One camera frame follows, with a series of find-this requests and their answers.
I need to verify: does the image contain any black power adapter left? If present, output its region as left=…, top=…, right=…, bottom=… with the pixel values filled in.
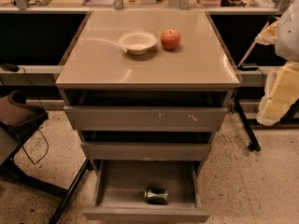
left=1, top=63, right=19, bottom=72

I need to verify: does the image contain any grey drawer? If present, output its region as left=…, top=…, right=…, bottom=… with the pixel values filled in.
left=62, top=90, right=232, bottom=133
left=81, top=131, right=214, bottom=161
left=83, top=161, right=209, bottom=223

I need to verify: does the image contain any grey drawer cabinet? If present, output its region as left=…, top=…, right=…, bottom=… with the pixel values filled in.
left=56, top=9, right=239, bottom=172

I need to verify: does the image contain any grey bottom drawer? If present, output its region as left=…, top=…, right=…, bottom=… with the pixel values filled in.
left=83, top=161, right=209, bottom=223

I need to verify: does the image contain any grey middle drawer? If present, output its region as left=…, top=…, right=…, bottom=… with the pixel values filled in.
left=81, top=131, right=214, bottom=161

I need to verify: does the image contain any green soda can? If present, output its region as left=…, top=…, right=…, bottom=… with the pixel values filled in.
left=144, top=187, right=168, bottom=204

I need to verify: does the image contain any brown chair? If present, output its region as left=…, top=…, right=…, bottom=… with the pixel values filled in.
left=0, top=91, right=90, bottom=224

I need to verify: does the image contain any black table leg right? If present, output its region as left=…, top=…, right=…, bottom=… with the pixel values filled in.
left=234, top=99, right=261, bottom=151

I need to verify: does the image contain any grey top drawer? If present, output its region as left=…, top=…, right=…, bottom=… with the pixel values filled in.
left=62, top=90, right=232, bottom=133

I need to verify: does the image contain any black device on right shelf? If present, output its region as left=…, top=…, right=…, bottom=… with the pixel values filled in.
left=238, top=63, right=258, bottom=71

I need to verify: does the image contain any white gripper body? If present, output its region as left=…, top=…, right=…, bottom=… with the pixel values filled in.
left=255, top=21, right=278, bottom=46

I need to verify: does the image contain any white stick with black tip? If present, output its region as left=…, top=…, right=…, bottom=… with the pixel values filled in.
left=236, top=21, right=269, bottom=68

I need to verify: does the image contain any red apple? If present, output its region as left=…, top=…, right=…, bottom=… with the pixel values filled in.
left=161, top=28, right=180, bottom=50

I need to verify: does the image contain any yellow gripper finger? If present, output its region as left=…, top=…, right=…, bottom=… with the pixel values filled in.
left=256, top=61, right=299, bottom=126

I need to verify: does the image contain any white bowl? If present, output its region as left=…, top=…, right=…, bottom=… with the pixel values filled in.
left=119, top=31, right=157, bottom=55

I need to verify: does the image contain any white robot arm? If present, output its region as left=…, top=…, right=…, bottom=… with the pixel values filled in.
left=255, top=0, right=299, bottom=126

